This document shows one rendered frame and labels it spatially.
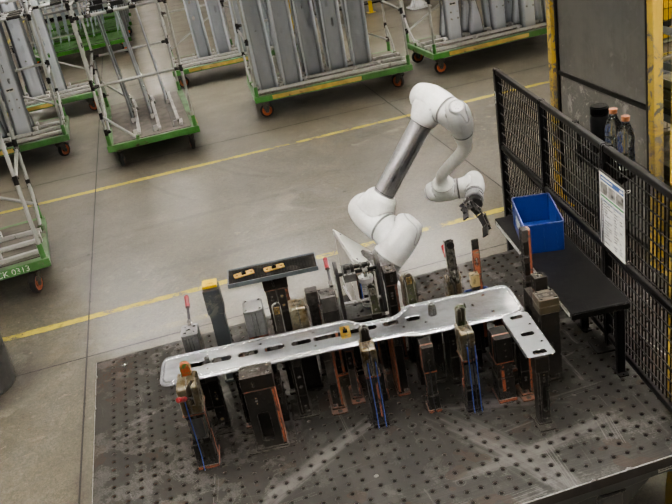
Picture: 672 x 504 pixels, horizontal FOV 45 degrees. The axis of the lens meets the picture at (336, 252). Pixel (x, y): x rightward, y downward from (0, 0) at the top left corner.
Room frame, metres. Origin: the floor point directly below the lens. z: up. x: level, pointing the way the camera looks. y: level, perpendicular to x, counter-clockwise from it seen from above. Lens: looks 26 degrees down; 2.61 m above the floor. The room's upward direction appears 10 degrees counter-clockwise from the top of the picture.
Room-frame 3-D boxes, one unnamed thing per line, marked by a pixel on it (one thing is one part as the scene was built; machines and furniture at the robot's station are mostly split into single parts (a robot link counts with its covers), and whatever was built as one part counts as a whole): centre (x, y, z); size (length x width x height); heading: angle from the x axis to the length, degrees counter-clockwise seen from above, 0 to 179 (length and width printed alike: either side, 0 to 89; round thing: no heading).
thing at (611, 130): (2.80, -1.08, 1.53); 0.06 x 0.06 x 0.20
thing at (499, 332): (2.49, -0.53, 0.84); 0.11 x 0.10 x 0.28; 3
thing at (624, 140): (2.71, -1.09, 1.53); 0.06 x 0.06 x 0.20
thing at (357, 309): (2.86, -0.07, 0.94); 0.18 x 0.13 x 0.49; 93
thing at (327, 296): (2.84, 0.06, 0.89); 0.13 x 0.11 x 0.38; 3
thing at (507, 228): (2.89, -0.87, 1.02); 0.90 x 0.22 x 0.03; 3
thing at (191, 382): (2.43, 0.60, 0.88); 0.15 x 0.11 x 0.36; 3
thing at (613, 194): (2.60, -1.00, 1.30); 0.23 x 0.02 x 0.31; 3
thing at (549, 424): (2.30, -0.62, 0.84); 0.11 x 0.06 x 0.29; 3
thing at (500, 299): (2.64, 0.04, 1.00); 1.38 x 0.22 x 0.02; 93
